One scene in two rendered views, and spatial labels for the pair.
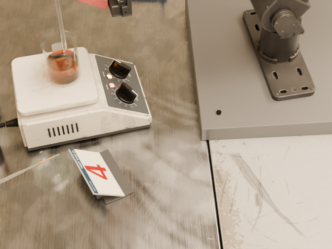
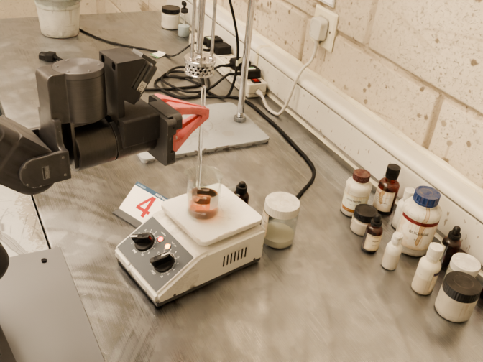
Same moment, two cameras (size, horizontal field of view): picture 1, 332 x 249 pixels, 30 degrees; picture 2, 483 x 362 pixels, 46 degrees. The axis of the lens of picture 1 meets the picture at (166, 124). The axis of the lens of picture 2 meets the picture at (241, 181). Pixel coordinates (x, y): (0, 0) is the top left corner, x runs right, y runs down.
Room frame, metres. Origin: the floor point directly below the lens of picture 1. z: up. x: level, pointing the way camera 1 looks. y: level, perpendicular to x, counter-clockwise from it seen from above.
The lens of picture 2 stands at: (1.32, -0.13, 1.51)
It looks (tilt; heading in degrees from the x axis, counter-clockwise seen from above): 33 degrees down; 152
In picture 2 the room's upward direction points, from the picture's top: 6 degrees clockwise
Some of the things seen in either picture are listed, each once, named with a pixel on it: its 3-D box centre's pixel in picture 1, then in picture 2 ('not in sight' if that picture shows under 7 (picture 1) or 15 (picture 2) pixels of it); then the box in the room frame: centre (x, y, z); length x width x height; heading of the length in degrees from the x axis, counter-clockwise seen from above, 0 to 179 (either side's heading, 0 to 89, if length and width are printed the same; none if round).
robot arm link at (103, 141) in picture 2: not in sight; (88, 138); (0.71, -0.02, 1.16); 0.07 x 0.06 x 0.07; 105
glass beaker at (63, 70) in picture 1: (62, 59); (202, 193); (0.67, 0.15, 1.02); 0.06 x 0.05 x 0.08; 48
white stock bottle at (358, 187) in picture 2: not in sight; (357, 192); (0.64, 0.48, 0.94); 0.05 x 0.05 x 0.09
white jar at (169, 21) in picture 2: not in sight; (170, 17); (-0.44, 0.47, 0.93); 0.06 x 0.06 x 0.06
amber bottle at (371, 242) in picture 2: not in sight; (374, 231); (0.74, 0.44, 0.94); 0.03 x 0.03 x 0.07
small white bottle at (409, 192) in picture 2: not in sight; (405, 208); (0.70, 0.54, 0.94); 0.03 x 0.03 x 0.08
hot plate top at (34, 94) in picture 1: (54, 79); (211, 212); (0.67, 0.17, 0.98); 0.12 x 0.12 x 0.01; 14
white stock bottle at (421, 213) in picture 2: not in sight; (419, 220); (0.76, 0.52, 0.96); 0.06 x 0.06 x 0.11
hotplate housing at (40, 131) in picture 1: (74, 96); (196, 239); (0.67, 0.14, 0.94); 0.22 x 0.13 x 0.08; 104
